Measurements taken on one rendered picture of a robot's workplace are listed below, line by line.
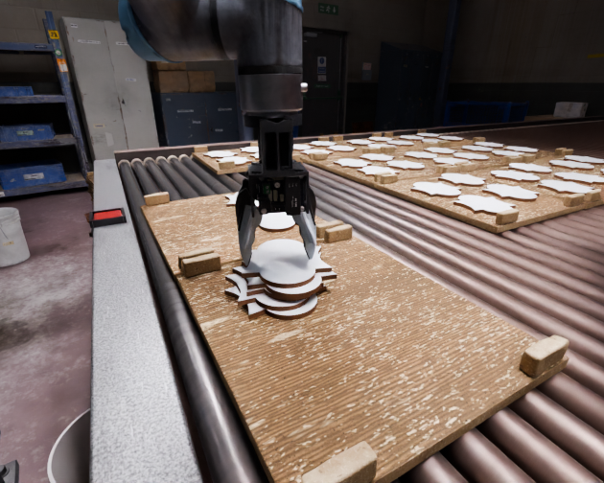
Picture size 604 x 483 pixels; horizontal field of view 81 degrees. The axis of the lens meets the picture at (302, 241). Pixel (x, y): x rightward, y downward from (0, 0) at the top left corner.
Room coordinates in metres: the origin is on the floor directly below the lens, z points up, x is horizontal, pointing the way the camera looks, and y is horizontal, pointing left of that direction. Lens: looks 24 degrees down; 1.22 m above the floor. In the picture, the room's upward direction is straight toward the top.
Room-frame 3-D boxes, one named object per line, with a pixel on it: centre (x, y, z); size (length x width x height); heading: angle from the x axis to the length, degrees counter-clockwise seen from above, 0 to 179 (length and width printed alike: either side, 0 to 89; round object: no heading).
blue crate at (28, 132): (4.24, 3.15, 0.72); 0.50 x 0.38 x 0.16; 118
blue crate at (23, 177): (4.18, 3.22, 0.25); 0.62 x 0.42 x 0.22; 133
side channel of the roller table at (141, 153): (2.52, -0.96, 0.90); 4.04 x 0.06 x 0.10; 118
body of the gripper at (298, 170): (0.45, 0.03, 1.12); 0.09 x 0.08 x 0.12; 9
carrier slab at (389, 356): (0.41, -0.05, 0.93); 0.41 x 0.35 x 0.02; 29
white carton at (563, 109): (5.90, -4.20, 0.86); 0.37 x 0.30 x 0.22; 36
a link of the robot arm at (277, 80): (0.46, 0.03, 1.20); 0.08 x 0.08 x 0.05
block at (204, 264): (0.51, 0.16, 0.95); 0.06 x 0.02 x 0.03; 119
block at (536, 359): (0.30, -0.26, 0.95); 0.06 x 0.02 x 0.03; 119
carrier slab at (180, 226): (0.77, 0.16, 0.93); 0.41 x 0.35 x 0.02; 30
